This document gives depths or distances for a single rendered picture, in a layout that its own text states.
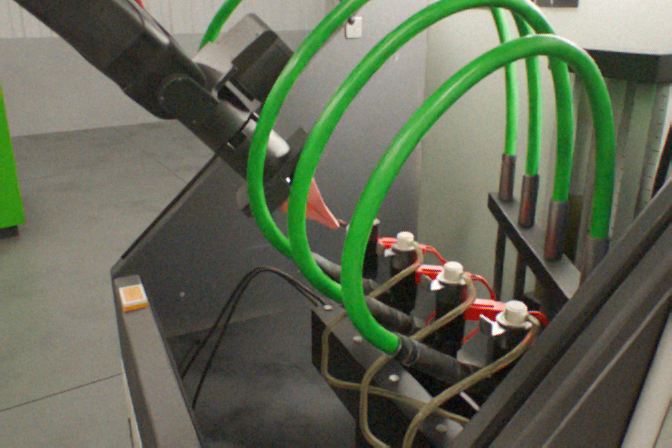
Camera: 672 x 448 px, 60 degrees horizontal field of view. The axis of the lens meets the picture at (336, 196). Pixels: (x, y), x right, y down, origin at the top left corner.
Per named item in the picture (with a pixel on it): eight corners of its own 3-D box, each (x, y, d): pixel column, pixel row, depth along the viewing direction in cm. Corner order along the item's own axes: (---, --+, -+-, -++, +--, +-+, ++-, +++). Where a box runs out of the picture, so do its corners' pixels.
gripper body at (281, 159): (324, 151, 58) (271, 98, 55) (252, 223, 59) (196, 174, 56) (312, 137, 64) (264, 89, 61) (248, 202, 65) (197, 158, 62)
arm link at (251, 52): (115, 51, 53) (150, 100, 48) (203, -42, 52) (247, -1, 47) (199, 113, 63) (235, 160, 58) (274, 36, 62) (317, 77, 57)
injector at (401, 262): (364, 419, 65) (367, 247, 59) (402, 407, 68) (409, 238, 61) (376, 435, 63) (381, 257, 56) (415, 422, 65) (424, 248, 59)
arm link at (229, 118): (169, 105, 59) (165, 115, 54) (216, 56, 59) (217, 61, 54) (219, 150, 62) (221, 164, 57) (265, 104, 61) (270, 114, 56)
